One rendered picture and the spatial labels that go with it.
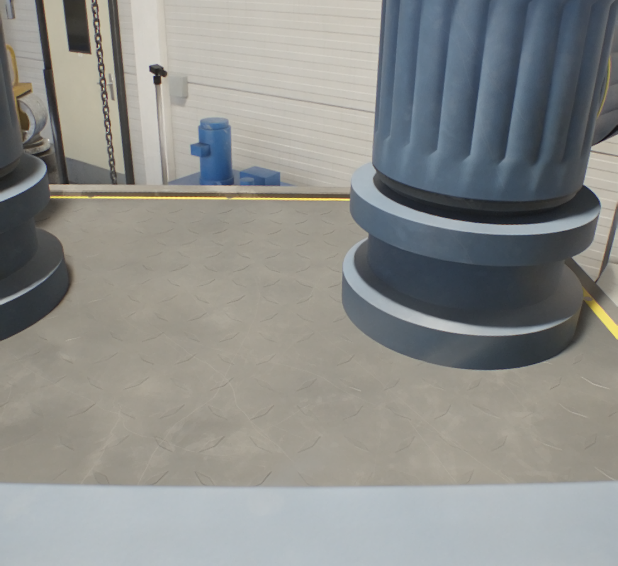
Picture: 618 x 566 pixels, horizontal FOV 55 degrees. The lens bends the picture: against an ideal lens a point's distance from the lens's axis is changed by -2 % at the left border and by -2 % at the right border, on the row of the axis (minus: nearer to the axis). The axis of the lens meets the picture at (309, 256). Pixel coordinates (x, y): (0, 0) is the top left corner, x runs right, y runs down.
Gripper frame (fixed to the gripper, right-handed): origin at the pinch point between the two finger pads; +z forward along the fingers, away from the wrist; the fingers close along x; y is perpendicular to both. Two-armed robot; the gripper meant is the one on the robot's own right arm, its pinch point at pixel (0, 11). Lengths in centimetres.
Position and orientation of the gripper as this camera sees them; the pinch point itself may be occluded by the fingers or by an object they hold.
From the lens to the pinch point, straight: 206.6
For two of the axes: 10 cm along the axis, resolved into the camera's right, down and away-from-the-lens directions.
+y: -0.8, -4.3, 9.0
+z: -0.2, 9.0, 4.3
